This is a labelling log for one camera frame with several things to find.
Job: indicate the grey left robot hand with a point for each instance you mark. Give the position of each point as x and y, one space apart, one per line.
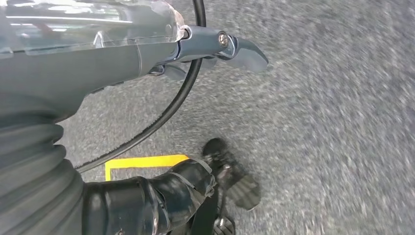
81 65

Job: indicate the yellow tape square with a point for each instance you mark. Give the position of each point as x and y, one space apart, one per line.
146 161

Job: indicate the black robot foot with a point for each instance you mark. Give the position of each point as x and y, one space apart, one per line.
243 194

